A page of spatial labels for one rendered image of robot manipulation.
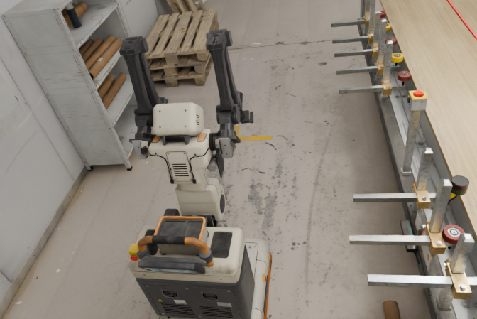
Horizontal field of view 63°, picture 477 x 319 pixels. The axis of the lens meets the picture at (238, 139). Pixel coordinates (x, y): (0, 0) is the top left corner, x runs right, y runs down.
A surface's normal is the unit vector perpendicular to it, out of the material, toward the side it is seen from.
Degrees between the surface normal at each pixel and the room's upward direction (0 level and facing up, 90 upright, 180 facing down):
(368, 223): 0
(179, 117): 48
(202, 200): 82
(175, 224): 0
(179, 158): 82
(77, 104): 90
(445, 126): 0
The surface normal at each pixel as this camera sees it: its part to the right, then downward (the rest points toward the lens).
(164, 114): -0.22, -0.04
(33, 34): -0.12, 0.65
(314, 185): -0.15, -0.76
